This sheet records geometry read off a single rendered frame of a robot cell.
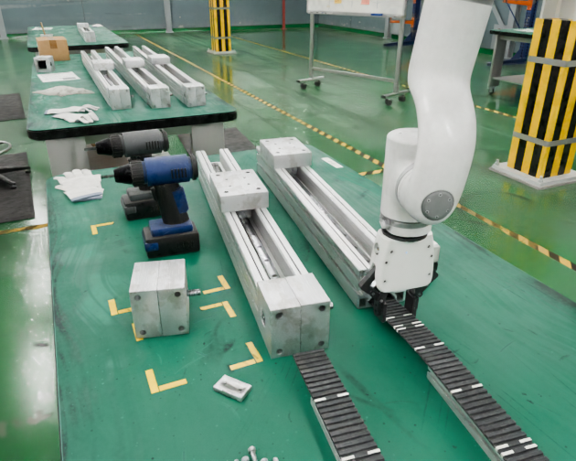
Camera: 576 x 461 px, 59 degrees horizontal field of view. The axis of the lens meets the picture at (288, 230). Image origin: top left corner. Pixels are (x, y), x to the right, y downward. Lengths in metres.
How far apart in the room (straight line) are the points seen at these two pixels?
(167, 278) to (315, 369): 0.30
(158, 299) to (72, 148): 1.66
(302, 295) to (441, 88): 0.38
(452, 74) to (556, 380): 0.49
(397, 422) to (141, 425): 0.36
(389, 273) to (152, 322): 0.41
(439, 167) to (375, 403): 0.35
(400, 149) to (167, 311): 0.46
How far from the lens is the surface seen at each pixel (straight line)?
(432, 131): 0.71
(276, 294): 0.84
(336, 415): 0.73
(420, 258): 0.87
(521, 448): 0.74
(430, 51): 0.76
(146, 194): 1.36
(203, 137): 2.56
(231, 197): 1.15
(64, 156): 2.49
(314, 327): 0.85
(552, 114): 4.02
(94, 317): 1.01
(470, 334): 0.96
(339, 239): 1.04
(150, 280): 0.91
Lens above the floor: 1.33
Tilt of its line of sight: 26 degrees down
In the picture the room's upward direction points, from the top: straight up
